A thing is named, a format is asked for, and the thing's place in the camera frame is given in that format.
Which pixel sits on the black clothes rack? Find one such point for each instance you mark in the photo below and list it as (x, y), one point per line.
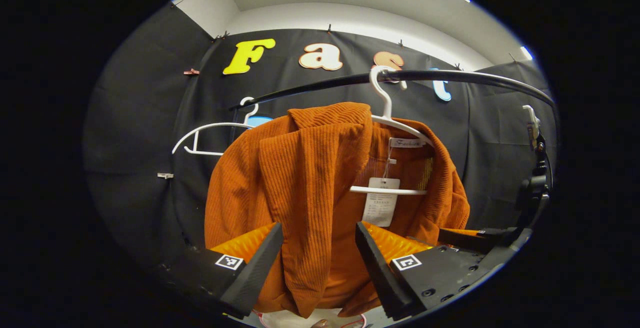
(475, 75)

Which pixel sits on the ceiling light panel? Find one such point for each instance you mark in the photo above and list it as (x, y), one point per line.
(526, 53)

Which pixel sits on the white plastic clothes hanger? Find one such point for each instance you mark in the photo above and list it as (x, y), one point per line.
(215, 124)
(385, 105)

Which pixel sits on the pink clothespin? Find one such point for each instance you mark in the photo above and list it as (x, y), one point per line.
(191, 71)

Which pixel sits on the pink laundry hamper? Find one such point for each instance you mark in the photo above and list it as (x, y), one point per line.
(290, 320)

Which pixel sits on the black backdrop cloth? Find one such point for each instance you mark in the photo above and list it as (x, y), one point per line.
(140, 117)

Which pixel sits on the white clothespin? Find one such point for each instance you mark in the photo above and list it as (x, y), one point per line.
(165, 175)

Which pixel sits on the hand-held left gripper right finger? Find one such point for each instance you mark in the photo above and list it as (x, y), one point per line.
(382, 278)

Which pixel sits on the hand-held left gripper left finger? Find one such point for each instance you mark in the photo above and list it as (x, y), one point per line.
(255, 278)

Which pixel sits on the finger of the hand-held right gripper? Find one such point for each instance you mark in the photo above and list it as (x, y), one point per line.
(470, 240)

